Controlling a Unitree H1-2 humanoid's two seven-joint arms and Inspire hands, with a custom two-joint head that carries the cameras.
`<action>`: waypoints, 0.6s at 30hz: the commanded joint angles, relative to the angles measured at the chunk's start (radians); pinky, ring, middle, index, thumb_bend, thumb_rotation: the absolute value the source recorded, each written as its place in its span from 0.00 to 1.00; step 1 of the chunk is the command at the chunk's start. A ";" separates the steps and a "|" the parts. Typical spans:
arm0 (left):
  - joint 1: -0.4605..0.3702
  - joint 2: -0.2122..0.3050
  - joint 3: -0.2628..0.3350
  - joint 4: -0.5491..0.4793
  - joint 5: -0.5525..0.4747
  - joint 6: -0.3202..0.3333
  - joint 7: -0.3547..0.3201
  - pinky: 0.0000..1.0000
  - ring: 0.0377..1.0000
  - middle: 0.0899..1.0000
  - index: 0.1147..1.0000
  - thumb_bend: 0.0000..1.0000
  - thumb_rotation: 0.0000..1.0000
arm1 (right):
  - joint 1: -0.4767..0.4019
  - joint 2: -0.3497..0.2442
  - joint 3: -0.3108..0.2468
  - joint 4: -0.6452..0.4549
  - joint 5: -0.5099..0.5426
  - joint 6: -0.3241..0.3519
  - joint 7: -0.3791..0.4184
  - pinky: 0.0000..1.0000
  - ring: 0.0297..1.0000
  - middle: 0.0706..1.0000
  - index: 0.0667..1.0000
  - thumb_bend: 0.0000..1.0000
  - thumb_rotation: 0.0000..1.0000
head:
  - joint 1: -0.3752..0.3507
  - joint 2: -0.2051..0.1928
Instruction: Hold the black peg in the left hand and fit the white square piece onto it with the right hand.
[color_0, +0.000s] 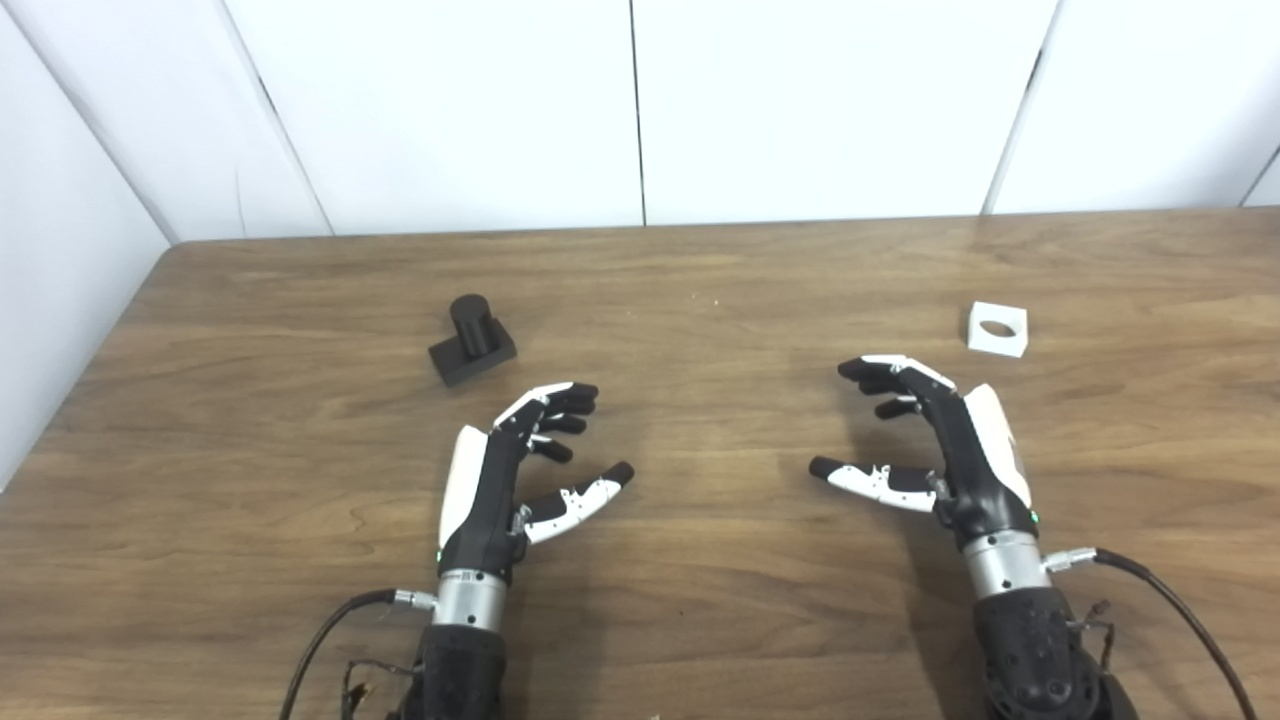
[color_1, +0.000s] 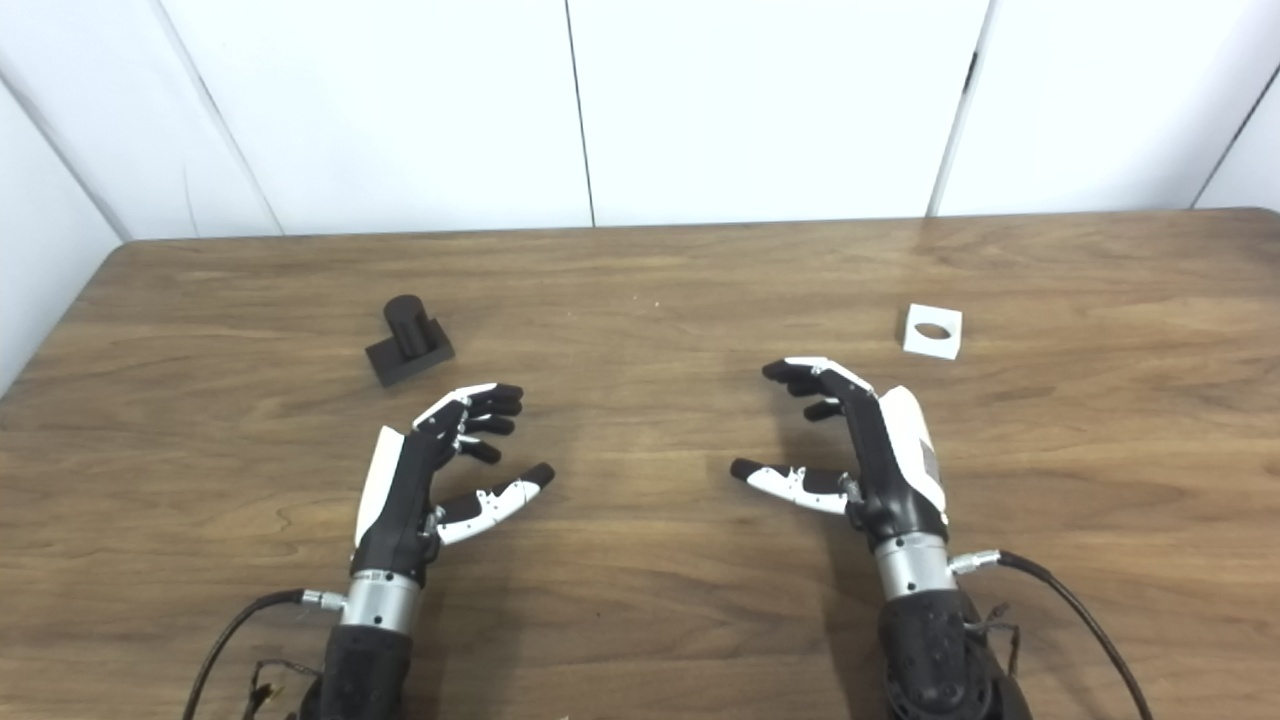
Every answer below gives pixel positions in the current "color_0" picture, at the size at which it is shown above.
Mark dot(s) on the white and black right hand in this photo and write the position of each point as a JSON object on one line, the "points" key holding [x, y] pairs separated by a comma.
{"points": [[975, 470]]}

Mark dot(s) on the black peg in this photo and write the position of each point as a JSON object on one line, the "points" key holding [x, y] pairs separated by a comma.
{"points": [[470, 335]]}

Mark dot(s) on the white and black left hand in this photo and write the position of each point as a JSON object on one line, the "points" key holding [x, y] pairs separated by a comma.
{"points": [[480, 500]]}

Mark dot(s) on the white square piece with hole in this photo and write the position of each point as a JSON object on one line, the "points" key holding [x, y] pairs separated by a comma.
{"points": [[1005, 346]]}

